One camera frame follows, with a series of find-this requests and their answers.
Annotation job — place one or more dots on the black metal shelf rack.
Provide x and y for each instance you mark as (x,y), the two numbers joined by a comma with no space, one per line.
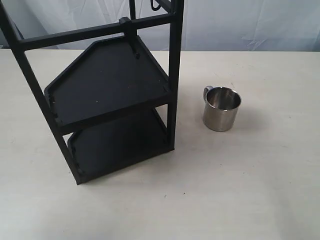
(115,105)

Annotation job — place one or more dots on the stainless steel mug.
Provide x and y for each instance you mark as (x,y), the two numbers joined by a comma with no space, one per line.
(221,107)

